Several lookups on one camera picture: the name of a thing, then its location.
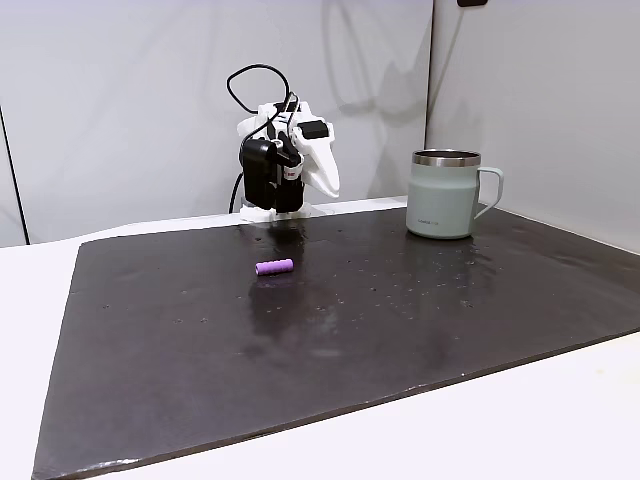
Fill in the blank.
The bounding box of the purple pen grip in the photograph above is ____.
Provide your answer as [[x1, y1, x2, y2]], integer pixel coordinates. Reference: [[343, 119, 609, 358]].
[[255, 258, 295, 277]]

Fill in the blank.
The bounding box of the pale green steel mug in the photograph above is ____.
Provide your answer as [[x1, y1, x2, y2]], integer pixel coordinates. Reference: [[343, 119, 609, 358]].
[[404, 148, 506, 241]]

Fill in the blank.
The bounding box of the black glossy mat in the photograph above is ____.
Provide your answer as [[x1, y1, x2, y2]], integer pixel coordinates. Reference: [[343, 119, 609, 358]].
[[30, 203, 640, 480]]

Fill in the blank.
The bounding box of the black camera box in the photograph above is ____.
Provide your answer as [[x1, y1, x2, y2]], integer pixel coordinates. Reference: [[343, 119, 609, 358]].
[[240, 138, 277, 210]]

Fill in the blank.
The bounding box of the black camera cable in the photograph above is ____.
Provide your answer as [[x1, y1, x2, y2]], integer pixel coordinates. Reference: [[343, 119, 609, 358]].
[[225, 63, 302, 215]]

